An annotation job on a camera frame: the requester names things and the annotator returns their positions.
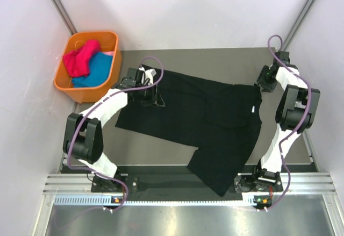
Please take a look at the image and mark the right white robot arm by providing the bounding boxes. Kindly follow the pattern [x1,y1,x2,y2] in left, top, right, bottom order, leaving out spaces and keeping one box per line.
[250,51,320,191]

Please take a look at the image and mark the orange plastic bin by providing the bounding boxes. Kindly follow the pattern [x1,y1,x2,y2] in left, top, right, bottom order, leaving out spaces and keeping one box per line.
[54,31,122,103]

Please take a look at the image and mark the blue t shirt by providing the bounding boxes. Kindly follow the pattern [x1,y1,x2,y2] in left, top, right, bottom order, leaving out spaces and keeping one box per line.
[72,52,113,88]

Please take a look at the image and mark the light pink cloth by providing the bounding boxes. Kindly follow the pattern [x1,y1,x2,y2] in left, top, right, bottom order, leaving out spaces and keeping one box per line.
[104,51,114,56]

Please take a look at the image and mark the aluminium frame post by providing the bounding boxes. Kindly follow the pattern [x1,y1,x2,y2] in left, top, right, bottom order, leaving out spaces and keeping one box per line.
[281,0,316,51]
[51,0,77,35]

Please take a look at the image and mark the left aluminium frame post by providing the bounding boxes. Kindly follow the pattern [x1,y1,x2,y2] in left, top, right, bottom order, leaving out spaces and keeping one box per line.
[51,0,77,35]

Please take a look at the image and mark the white slotted cable duct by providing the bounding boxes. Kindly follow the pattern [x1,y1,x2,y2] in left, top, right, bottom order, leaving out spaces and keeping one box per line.
[54,195,271,207]

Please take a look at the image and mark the right aluminium frame post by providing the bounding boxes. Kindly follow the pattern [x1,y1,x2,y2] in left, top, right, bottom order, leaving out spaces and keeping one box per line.
[281,0,316,51]

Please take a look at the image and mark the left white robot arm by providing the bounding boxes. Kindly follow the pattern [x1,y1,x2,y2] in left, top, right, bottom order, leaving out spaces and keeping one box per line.
[62,67,165,191]

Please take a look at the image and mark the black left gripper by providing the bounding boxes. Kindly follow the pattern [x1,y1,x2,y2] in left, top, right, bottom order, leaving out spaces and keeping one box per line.
[135,82,164,107]

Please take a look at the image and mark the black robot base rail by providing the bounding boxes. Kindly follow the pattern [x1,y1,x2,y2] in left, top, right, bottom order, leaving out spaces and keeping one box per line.
[61,163,317,200]

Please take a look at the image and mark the black t shirt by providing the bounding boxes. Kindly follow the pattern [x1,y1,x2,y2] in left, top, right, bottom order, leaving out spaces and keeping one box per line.
[116,71,262,196]

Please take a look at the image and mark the pink t shirt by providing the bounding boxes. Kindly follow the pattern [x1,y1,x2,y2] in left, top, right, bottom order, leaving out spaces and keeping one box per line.
[62,40,101,77]

